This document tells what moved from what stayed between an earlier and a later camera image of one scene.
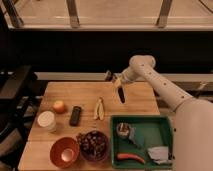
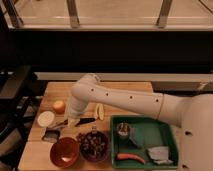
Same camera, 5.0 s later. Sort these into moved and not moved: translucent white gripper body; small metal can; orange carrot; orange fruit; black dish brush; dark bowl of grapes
Moved: translucent white gripper body; black dish brush
Not moved: orange carrot; dark bowl of grapes; orange fruit; small metal can
